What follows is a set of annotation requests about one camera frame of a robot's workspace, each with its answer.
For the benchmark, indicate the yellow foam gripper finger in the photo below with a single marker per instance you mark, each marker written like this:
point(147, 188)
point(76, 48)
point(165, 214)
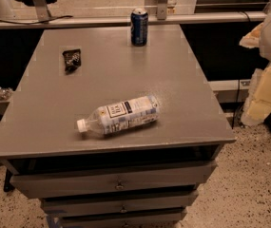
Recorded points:
point(257, 106)
point(252, 38)

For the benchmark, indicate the black crumpled snack bag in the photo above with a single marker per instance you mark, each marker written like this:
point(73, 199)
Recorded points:
point(72, 60)

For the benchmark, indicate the grey drawer cabinet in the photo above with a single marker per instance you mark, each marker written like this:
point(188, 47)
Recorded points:
point(109, 135)

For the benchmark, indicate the blue label plastic bottle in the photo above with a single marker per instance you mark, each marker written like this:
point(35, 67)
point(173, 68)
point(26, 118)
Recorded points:
point(113, 118)

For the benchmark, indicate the crumpled clear plastic wrapper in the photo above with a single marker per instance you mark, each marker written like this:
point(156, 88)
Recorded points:
point(5, 93)

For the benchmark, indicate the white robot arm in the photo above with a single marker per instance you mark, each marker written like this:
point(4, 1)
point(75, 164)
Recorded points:
point(265, 39)

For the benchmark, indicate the blue pepsi can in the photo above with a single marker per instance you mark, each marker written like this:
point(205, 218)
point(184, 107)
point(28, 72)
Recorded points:
point(139, 24)

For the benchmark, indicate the bottom grey drawer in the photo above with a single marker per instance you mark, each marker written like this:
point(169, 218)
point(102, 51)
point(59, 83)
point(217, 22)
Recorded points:
point(115, 220)

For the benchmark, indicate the top grey drawer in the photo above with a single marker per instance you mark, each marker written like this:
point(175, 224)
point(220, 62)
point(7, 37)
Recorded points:
point(112, 180)

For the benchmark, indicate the horizontal metal rail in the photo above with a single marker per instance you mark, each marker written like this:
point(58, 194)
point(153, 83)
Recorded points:
point(66, 22)

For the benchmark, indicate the grey drawer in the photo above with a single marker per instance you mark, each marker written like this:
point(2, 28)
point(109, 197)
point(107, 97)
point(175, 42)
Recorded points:
point(119, 204)
point(112, 180)
point(115, 220)

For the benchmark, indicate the middle grey drawer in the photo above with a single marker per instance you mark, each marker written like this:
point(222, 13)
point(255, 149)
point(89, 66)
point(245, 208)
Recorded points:
point(119, 204)

